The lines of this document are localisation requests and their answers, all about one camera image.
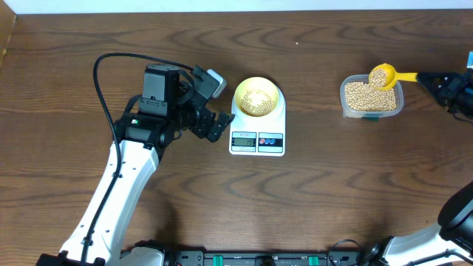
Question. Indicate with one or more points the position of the pale yellow bowl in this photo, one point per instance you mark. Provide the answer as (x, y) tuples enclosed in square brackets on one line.
[(255, 84)]

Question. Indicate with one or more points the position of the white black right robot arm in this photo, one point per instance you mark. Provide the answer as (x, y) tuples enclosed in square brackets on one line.
[(450, 238)]

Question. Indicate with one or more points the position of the soybeans in bowl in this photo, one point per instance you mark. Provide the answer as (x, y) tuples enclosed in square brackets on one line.
[(257, 103)]

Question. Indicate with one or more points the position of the yellow measuring scoop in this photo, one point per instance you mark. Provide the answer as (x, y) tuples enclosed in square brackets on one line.
[(393, 76)]

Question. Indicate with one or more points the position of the soybeans pile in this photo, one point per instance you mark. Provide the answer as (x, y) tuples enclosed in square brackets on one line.
[(363, 97)]

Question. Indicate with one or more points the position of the white digital kitchen scale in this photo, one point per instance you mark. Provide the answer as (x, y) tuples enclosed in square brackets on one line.
[(258, 136)]

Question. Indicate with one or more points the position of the green tape piece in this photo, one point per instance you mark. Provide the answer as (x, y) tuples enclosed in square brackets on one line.
[(371, 118)]

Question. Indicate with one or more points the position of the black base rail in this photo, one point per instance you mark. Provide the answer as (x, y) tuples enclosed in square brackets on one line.
[(202, 257)]

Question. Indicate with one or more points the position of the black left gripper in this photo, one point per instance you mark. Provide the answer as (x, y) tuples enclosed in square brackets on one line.
[(202, 128)]

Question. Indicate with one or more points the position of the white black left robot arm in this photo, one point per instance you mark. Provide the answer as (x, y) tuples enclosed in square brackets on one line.
[(173, 100)]

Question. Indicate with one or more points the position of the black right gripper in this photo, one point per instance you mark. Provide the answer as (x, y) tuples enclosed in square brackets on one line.
[(448, 91)]

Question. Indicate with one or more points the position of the clear plastic container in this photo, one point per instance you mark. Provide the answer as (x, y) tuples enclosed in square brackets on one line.
[(349, 112)]

